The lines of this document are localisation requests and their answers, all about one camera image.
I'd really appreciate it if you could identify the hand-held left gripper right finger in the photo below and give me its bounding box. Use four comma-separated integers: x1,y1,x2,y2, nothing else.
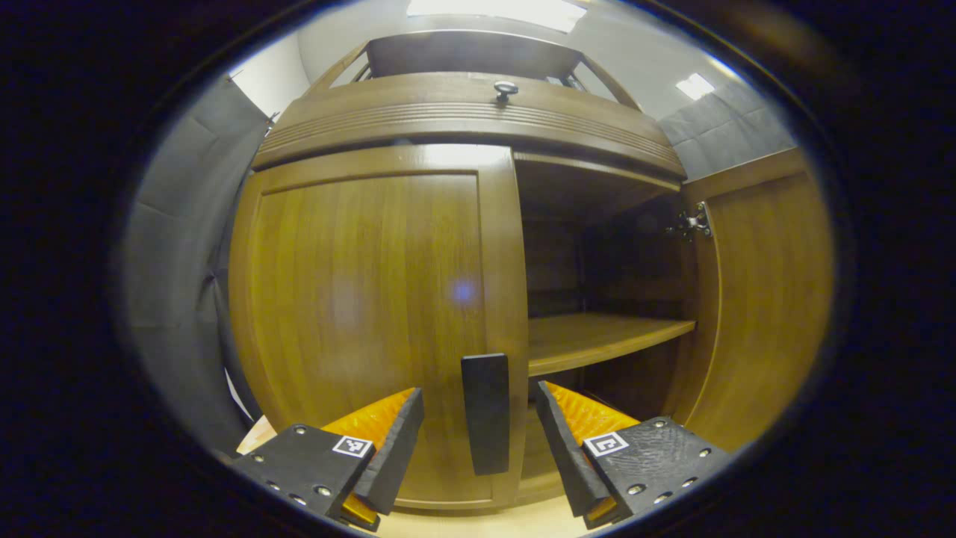
535,381,733,530

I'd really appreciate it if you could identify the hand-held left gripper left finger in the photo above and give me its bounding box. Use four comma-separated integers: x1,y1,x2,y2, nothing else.
232,387,425,533

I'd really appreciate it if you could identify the black door handle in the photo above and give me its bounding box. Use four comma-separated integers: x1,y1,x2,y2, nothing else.
461,353,511,477

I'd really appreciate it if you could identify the wooden shoe cabinet door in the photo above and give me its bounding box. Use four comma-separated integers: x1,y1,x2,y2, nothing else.
229,144,531,513
665,148,835,454

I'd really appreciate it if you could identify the wooden double-door shoe cabinet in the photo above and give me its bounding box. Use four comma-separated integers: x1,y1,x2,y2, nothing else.
228,30,835,516

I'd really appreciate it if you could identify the wooden cabinet inner shelf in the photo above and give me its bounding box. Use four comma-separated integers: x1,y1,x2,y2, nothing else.
527,312,697,377

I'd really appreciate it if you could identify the metal door hinge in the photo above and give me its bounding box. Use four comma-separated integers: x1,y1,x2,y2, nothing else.
667,202,714,241

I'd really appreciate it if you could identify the wooden cabinet drawer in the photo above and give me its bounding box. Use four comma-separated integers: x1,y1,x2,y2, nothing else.
252,72,686,180

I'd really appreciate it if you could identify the small ceiling light panel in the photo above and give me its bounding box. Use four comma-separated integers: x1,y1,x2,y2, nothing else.
676,72,716,102

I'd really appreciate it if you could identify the large ceiling light panel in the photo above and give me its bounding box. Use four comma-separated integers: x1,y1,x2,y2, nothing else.
407,0,588,33

